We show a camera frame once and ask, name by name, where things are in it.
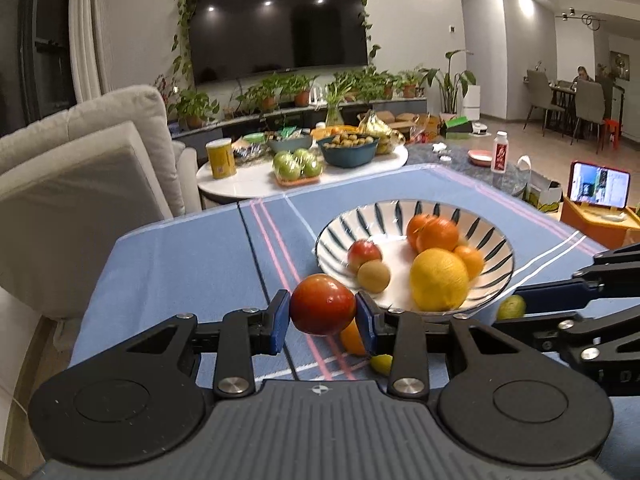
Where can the dining table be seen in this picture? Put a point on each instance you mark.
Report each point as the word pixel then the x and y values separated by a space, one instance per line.
pixel 562 92

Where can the cardboard box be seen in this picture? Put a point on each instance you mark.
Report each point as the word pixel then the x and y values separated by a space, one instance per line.
pixel 405 121

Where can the white curtain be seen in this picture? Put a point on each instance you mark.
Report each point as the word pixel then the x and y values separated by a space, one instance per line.
pixel 90 30

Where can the orange fruit tray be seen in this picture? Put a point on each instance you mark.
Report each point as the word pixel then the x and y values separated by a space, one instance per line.
pixel 295 182

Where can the pink dish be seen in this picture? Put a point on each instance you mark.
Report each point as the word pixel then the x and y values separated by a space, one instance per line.
pixel 480 158

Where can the grey television cabinet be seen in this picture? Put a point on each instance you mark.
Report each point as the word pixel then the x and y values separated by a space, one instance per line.
pixel 240 122

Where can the ceiling track light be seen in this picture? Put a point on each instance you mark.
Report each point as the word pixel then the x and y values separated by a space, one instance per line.
pixel 582 17

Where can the dark blue bowl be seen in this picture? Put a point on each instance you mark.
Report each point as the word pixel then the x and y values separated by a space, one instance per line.
pixel 349 157

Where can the large orange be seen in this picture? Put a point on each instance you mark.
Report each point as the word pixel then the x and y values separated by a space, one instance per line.
pixel 441 235

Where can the ivy vine around television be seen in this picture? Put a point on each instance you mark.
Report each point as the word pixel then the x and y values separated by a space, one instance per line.
pixel 182 35

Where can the black television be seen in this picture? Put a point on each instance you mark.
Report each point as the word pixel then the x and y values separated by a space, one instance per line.
pixel 277 30

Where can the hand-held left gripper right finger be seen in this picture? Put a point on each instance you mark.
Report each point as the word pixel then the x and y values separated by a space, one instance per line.
pixel 366 330

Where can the white air purifier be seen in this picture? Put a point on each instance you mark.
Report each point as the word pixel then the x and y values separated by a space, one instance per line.
pixel 470 102

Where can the green lime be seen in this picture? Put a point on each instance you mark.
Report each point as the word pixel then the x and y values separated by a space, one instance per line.
pixel 511 307

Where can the white round table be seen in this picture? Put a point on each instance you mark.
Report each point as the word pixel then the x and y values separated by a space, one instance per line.
pixel 250 187

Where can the grey dining chair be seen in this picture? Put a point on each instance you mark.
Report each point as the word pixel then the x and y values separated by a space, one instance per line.
pixel 537 95
pixel 590 105

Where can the small tangerine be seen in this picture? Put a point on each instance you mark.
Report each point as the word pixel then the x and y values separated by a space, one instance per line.
pixel 472 261

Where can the bunch of bananas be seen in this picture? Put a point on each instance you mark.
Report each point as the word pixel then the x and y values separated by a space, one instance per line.
pixel 380 127

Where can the white carton box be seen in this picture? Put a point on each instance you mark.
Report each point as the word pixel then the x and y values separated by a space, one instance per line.
pixel 537 190

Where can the green potted plant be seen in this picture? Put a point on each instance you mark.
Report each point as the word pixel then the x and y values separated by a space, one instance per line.
pixel 262 95
pixel 411 85
pixel 367 85
pixel 192 107
pixel 300 91

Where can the small red apple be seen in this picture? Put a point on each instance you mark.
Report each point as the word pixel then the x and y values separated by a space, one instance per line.
pixel 364 255

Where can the grey marble table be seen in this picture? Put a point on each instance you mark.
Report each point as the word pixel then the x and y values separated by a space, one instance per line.
pixel 465 180

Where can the grey bowl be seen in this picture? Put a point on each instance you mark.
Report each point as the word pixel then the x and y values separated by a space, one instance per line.
pixel 290 144

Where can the green apple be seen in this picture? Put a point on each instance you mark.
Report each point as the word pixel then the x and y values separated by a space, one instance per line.
pixel 313 168
pixel 285 166
pixel 303 155

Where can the green box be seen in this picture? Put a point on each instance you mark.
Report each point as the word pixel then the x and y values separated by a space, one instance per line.
pixel 456 126

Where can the small yellow-green fruit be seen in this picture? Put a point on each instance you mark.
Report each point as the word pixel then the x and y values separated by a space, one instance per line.
pixel 382 364

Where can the striped white ceramic bowl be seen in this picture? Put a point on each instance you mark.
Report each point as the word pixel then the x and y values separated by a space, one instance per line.
pixel 395 260

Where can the red stool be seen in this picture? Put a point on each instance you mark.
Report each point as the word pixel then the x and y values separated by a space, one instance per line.
pixel 611 132

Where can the smartphone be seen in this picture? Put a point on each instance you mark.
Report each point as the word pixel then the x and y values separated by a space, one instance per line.
pixel 599 184

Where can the large yellow lemon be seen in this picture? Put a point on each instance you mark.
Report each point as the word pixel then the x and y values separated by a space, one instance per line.
pixel 439 281

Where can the tall leafy plant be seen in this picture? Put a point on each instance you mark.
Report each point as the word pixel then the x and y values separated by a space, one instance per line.
pixel 450 80

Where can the pile of snack packets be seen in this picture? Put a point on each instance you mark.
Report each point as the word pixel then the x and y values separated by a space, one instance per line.
pixel 250 147

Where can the large red apple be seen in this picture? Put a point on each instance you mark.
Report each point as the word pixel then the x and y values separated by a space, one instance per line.
pixel 322 305

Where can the red leaf plant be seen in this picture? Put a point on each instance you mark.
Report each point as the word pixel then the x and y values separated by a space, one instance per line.
pixel 161 91

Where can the white robot vacuum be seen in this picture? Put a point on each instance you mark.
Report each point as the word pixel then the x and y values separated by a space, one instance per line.
pixel 481 130

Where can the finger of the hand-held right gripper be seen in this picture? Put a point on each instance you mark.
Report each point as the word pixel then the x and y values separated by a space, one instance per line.
pixel 555 296
pixel 545 332

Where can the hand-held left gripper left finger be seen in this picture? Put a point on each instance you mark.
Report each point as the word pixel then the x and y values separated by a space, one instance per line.
pixel 277 329

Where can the beige sofa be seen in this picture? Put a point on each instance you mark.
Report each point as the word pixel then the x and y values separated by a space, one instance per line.
pixel 85 185

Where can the brown kiwi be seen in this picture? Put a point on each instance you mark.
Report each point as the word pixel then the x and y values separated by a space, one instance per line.
pixel 374 276

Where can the yellow can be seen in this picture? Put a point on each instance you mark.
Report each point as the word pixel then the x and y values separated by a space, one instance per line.
pixel 221 159

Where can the white bottle red label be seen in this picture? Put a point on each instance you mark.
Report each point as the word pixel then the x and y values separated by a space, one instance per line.
pixel 500 155

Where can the orange box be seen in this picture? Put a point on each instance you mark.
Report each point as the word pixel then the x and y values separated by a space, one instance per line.
pixel 595 225

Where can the glass vase with greens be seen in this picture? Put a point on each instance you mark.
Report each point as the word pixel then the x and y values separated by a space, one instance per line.
pixel 333 112

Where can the pile of small brown fruits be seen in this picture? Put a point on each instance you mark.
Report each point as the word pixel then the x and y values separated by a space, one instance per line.
pixel 347 140

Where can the blue striped tablecloth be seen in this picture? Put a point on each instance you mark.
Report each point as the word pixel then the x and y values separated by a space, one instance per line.
pixel 200 260

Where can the dark window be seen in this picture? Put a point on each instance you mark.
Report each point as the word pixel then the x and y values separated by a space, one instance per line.
pixel 30 35

